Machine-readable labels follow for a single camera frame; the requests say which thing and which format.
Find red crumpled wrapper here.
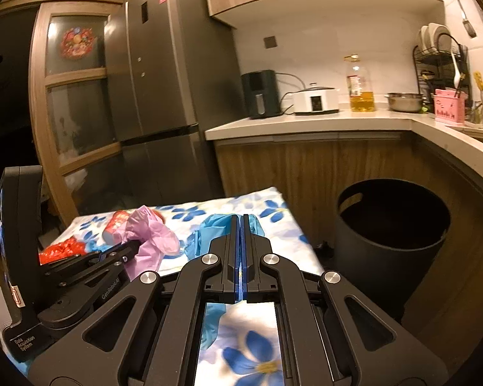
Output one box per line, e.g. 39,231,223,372
38,236,86,265

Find black round trash bin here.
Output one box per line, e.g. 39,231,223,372
333,179,451,322

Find white rice cooker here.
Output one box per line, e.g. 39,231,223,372
292,86,339,115

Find black air fryer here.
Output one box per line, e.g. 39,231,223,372
241,70,282,119

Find blue plastic glove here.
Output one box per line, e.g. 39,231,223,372
179,214,242,260

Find dark grey refrigerator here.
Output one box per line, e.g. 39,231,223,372
104,0,245,206

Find white ladle spoon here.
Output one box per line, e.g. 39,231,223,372
450,51,461,90

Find red round door decoration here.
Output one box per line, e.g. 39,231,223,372
60,27,96,60

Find pink utensil holder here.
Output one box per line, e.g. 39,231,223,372
434,89,468,124

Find cooking oil bottle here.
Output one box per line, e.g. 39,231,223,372
344,54,375,113

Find red paper cup right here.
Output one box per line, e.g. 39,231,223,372
102,210,130,246

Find wooden glass door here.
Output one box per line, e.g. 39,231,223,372
28,1,132,225

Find hanging metal spatula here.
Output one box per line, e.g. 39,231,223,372
456,0,477,38

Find wooden lower cabinets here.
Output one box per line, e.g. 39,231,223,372
215,131,483,373

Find pink plastic bag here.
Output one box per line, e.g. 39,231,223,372
113,206,180,280

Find blue floral tablecloth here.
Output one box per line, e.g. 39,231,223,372
7,186,327,386

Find white plates in rack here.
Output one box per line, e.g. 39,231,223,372
418,23,452,53

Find brown wall socket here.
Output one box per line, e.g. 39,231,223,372
263,36,277,49

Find steel mixing bowl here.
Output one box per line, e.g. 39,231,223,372
385,92,423,113

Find black dish rack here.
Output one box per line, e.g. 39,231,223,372
413,36,472,113

